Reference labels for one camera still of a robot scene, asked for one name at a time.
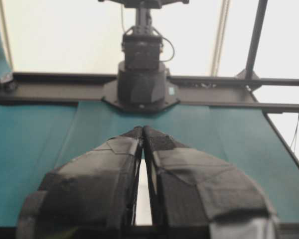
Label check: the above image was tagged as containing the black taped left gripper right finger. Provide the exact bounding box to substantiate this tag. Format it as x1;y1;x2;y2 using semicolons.
143;126;280;239

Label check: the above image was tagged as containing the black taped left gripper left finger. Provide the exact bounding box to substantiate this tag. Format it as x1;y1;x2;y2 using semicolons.
16;126;143;239

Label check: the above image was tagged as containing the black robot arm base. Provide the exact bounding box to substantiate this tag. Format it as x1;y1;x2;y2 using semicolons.
103;0;179;113

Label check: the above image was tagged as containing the teal table mat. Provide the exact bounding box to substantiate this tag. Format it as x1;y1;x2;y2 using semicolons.
0;102;299;227

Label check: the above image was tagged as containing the black metal frame rail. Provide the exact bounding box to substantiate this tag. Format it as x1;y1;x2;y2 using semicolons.
0;72;299;114

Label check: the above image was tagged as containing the black vertical frame post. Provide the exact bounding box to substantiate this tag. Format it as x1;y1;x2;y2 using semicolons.
237;0;268;90

